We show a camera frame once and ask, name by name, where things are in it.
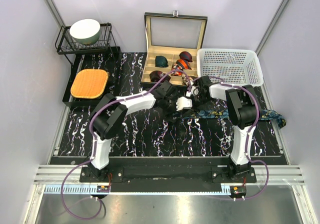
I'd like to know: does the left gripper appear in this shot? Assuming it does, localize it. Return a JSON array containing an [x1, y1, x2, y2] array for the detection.
[[161, 95, 183, 122]]

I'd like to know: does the blue patterned necktie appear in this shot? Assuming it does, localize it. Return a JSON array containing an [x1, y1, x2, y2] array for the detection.
[[170, 109, 287, 129]]

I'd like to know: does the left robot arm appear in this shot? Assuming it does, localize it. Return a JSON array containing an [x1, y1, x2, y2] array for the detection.
[[88, 80, 179, 182]]

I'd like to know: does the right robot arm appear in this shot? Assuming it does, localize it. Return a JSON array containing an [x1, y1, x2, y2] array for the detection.
[[192, 76, 262, 183]]

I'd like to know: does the beige floral rolled tie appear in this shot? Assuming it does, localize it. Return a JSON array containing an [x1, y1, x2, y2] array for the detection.
[[182, 75, 198, 87]]

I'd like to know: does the dark red rolled tie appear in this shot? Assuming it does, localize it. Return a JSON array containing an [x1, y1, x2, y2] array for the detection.
[[149, 70, 171, 83]]

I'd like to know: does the orange striped rolled tie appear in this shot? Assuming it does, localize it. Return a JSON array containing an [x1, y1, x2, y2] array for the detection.
[[175, 59, 192, 70]]

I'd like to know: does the red floral rolled tie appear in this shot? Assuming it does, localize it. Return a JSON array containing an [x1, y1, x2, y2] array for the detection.
[[170, 64, 184, 77]]

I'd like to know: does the dark green rolled tie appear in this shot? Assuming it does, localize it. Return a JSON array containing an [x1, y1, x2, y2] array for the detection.
[[155, 55, 169, 68]]

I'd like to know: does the maroon striped rolled tie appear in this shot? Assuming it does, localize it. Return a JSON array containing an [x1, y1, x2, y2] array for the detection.
[[179, 51, 193, 63]]

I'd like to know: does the white plastic basket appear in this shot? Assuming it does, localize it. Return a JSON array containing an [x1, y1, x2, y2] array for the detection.
[[196, 48, 264, 87]]

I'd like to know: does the black tie storage box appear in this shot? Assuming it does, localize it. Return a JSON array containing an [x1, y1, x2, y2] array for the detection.
[[140, 11, 208, 89]]

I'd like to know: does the white green bowl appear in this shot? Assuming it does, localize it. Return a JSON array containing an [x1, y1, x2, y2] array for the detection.
[[69, 19, 101, 45]]

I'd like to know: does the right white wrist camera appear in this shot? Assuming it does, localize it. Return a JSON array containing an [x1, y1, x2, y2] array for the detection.
[[185, 83, 199, 97]]

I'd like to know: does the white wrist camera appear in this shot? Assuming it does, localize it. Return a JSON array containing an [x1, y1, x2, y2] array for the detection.
[[176, 91, 193, 111], [185, 83, 199, 97]]

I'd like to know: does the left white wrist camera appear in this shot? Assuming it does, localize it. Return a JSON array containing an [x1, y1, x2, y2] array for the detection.
[[176, 91, 193, 111]]

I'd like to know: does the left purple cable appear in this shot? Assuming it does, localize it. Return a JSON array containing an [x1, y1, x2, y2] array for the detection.
[[60, 69, 195, 221]]

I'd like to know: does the purple cable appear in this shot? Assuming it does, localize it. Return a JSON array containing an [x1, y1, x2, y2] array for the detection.
[[207, 75, 270, 201], [60, 69, 195, 221]]

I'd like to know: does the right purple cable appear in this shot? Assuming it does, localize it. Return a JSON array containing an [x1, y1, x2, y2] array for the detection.
[[207, 75, 270, 201]]

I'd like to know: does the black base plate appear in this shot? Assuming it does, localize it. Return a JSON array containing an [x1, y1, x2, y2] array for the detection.
[[79, 157, 257, 194]]

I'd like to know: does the black wire dish rack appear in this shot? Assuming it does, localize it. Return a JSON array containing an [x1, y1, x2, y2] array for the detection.
[[54, 22, 115, 55]]

